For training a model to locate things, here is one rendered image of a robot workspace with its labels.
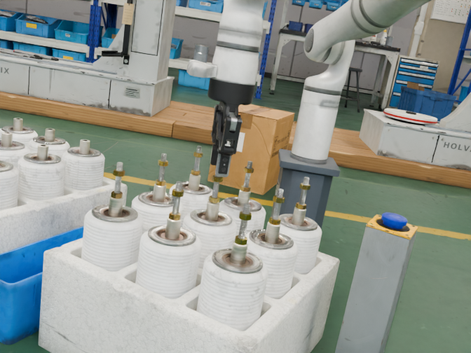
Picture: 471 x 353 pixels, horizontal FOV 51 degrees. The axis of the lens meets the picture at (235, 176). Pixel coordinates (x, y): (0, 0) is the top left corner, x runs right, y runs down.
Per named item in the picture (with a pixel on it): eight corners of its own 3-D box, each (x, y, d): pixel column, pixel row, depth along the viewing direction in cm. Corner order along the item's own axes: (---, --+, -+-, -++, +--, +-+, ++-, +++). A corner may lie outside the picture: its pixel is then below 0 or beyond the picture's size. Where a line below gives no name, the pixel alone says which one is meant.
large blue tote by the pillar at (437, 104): (392, 119, 540) (400, 85, 530) (428, 125, 542) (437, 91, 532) (408, 127, 492) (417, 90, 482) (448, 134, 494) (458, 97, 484)
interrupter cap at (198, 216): (221, 211, 93) (221, 208, 93) (239, 227, 87) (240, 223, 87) (183, 212, 90) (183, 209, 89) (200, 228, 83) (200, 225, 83)
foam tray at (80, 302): (170, 272, 120) (180, 202, 115) (322, 337, 103) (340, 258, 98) (36, 345, 86) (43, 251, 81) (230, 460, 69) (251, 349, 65)
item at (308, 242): (306, 302, 101) (324, 220, 97) (301, 327, 92) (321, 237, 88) (260, 291, 103) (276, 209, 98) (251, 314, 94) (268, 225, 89)
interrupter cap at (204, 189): (171, 192, 100) (172, 188, 100) (179, 181, 107) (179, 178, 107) (208, 198, 100) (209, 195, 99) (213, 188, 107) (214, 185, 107)
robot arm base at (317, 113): (289, 152, 131) (302, 87, 126) (324, 157, 130) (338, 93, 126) (291, 160, 122) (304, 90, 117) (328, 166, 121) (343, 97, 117)
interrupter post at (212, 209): (214, 217, 90) (216, 199, 89) (219, 222, 88) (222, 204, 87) (202, 217, 89) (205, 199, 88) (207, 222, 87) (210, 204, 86)
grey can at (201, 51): (193, 61, 548) (195, 43, 543) (207, 64, 548) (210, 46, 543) (191, 61, 533) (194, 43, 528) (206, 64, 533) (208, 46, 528)
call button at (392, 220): (382, 221, 83) (385, 209, 82) (406, 228, 81) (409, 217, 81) (376, 227, 79) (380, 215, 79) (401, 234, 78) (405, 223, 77)
